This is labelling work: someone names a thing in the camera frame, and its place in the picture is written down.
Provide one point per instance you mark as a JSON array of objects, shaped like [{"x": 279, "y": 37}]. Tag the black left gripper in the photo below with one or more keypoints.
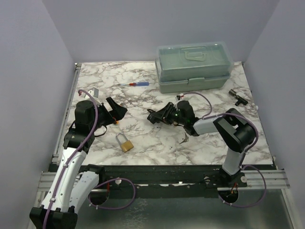
[{"x": 118, "y": 111}]

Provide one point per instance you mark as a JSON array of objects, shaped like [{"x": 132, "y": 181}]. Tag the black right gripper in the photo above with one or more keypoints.
[{"x": 166, "y": 112}]

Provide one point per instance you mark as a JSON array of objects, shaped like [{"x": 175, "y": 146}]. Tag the black padlock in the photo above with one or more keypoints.
[{"x": 152, "y": 116}]

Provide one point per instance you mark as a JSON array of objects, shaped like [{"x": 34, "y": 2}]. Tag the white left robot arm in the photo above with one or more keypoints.
[{"x": 59, "y": 209}]

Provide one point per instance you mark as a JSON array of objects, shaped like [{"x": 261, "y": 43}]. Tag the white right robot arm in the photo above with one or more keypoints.
[{"x": 238, "y": 133}]

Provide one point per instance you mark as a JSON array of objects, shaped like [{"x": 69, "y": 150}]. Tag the brass padlock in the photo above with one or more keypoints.
[{"x": 126, "y": 145}]

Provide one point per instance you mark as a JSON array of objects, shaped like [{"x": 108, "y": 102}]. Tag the red blue screwdriver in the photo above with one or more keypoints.
[{"x": 135, "y": 84}]

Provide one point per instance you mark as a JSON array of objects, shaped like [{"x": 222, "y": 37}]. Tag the green plastic toolbox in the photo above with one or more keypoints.
[{"x": 191, "y": 67}]

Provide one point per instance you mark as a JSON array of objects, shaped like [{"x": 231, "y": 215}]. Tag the black T-shaped tool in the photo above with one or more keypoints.
[{"x": 239, "y": 99}]

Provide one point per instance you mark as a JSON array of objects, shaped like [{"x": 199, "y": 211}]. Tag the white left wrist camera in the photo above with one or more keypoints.
[{"x": 94, "y": 92}]

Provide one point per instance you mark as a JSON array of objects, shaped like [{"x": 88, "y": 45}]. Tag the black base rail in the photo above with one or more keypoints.
[{"x": 175, "y": 181}]

